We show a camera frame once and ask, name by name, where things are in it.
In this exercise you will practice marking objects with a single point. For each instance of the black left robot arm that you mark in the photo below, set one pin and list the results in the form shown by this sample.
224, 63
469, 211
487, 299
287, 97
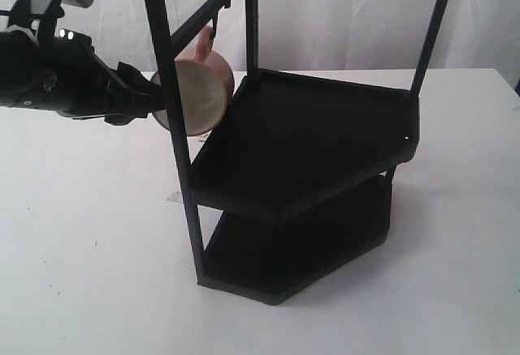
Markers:
29, 22

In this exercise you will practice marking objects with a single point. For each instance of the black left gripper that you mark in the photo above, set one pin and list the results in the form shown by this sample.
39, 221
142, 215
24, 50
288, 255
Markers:
71, 80

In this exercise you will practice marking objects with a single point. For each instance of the white backdrop curtain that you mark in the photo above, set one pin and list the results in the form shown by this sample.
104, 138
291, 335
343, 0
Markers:
309, 35

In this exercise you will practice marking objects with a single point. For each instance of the black two-tier shelf rack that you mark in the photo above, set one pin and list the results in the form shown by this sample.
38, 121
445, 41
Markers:
296, 180

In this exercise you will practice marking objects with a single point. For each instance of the pink ceramic mug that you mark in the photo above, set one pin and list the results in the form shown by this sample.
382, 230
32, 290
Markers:
206, 84

